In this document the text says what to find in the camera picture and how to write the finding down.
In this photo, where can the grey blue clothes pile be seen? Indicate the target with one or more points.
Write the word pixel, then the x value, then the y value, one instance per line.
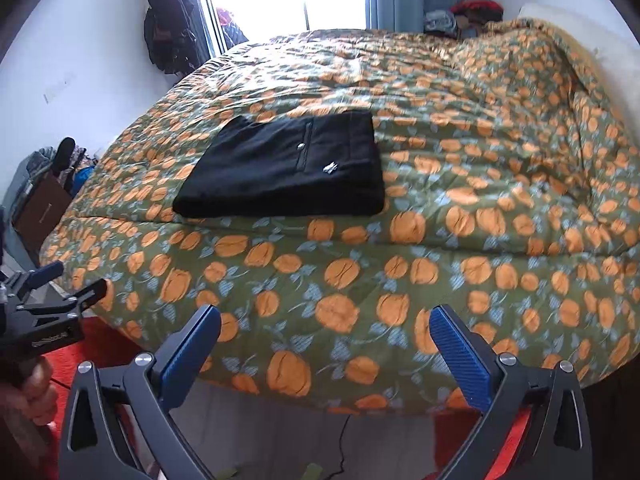
pixel 440 24

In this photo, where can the red and black clothing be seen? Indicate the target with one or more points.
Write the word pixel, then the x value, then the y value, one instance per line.
pixel 475 10

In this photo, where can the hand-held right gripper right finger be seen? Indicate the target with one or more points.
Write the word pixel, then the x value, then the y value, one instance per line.
pixel 462 360

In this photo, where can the black pants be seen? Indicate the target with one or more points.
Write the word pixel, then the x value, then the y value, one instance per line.
pixel 280 180

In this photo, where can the white pillow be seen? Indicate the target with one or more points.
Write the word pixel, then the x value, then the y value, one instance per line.
pixel 575 40

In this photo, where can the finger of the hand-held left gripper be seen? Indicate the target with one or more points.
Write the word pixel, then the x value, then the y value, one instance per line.
pixel 42 275
pixel 85 296

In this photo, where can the blue bag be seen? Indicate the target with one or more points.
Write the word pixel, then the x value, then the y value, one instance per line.
pixel 82 176

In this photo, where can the person's left hand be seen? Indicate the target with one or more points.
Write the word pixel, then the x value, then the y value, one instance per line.
pixel 42 390

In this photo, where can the red rug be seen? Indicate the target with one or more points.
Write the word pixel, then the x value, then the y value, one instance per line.
pixel 112 342

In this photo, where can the grey denim clothes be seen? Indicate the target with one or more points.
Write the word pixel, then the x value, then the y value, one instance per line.
pixel 32 167

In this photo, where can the green orange floral blanket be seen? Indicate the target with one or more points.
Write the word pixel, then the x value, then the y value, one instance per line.
pixel 475 185

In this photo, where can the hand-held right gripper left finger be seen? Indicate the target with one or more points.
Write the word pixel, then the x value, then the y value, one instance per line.
pixel 187 355

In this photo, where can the black hanging jacket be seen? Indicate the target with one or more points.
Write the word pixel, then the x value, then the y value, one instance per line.
pixel 167 25

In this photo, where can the red and blue clothes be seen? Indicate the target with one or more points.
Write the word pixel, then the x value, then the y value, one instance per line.
pixel 229 27

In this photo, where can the green paper scrap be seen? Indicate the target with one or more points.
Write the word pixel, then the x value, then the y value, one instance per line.
pixel 311 471

